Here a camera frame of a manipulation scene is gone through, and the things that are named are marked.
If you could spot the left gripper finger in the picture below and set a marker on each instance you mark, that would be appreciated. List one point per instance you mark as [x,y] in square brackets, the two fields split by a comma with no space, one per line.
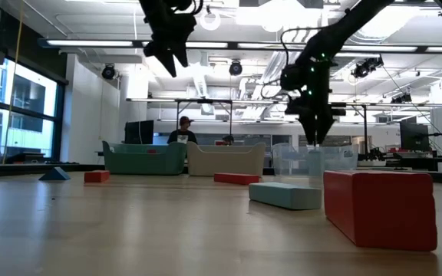
[182,53]
[167,59]

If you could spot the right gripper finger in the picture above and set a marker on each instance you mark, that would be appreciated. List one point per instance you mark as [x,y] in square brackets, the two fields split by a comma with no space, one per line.
[311,132]
[324,130]

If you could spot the light teal cube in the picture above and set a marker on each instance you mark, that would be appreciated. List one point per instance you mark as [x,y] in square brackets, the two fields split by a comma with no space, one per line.
[315,165]

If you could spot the long light teal block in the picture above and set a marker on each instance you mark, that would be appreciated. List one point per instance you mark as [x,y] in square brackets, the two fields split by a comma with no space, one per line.
[282,196]

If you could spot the long red block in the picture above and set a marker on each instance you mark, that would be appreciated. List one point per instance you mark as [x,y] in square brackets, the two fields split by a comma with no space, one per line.
[236,179]

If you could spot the small red block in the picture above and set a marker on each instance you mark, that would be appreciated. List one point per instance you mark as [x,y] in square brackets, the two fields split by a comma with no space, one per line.
[96,176]

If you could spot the blue triangular block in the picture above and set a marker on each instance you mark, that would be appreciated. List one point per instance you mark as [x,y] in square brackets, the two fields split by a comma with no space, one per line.
[55,176]

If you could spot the black background robot arm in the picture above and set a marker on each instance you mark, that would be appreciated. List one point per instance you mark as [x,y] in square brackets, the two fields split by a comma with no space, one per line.
[376,153]

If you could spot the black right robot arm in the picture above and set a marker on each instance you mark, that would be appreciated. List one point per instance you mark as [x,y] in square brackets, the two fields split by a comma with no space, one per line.
[344,30]

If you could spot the clear plastic bin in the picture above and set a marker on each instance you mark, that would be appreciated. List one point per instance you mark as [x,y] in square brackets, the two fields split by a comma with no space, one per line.
[290,168]

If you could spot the black ceiling spotlight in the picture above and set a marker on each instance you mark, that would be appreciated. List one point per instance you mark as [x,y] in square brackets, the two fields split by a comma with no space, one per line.
[108,72]
[401,98]
[367,68]
[235,68]

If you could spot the black monitor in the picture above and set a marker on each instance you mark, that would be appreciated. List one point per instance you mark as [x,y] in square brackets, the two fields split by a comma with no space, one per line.
[414,136]
[139,132]

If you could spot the person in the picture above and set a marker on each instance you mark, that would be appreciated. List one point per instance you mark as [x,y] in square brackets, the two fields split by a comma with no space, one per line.
[182,136]
[228,140]

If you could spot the black overhead light bar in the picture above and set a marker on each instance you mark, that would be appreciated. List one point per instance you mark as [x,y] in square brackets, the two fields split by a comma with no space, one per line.
[90,43]

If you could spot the grey plastic bin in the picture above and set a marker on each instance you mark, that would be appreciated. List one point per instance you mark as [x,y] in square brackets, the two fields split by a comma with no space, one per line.
[225,163]

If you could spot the red background object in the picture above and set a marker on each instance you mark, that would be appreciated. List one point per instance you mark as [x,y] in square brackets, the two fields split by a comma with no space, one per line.
[220,143]

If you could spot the black background desk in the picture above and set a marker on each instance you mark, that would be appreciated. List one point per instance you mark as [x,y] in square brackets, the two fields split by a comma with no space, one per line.
[416,163]

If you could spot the green plastic bin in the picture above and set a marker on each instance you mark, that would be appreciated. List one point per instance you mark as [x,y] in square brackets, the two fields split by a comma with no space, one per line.
[144,165]

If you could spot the large window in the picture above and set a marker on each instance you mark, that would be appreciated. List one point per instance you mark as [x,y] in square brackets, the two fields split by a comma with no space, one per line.
[25,96]

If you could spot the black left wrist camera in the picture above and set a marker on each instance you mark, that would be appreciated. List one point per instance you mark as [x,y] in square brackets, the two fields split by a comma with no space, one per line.
[150,49]

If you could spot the black metal gantry frame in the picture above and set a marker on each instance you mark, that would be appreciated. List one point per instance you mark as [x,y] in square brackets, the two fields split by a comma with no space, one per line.
[205,101]
[365,126]

